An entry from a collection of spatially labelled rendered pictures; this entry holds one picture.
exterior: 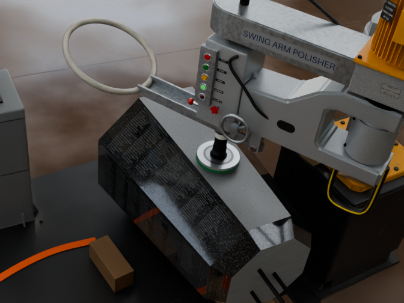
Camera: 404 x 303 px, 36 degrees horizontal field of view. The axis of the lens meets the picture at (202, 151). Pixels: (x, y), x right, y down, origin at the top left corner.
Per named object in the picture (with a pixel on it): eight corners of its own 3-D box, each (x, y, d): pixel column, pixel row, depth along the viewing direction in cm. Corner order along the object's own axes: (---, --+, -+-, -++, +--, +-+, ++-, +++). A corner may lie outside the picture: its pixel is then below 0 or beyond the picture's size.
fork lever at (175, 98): (276, 135, 292) (278, 127, 289) (258, 156, 278) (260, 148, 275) (154, 79, 313) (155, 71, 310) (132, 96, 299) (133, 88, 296)
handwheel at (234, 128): (255, 139, 277) (261, 112, 268) (245, 150, 270) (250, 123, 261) (226, 126, 282) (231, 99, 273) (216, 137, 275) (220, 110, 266)
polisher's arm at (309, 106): (382, 180, 275) (419, 90, 244) (366, 210, 259) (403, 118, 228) (237, 118, 299) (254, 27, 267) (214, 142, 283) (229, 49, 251)
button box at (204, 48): (211, 104, 276) (220, 49, 257) (208, 107, 274) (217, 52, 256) (196, 97, 278) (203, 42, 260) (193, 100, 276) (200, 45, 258)
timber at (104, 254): (88, 256, 357) (88, 242, 349) (107, 247, 363) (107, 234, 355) (114, 293, 339) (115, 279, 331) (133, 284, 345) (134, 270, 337)
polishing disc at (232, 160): (217, 177, 293) (217, 175, 293) (187, 153, 304) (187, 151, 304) (248, 159, 305) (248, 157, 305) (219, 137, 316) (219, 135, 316)
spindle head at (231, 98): (284, 129, 290) (304, 47, 261) (263, 154, 274) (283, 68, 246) (217, 101, 301) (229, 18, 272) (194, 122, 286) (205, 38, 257)
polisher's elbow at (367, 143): (347, 132, 268) (359, 95, 256) (391, 145, 265) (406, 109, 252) (339, 157, 254) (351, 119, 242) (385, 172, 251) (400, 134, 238)
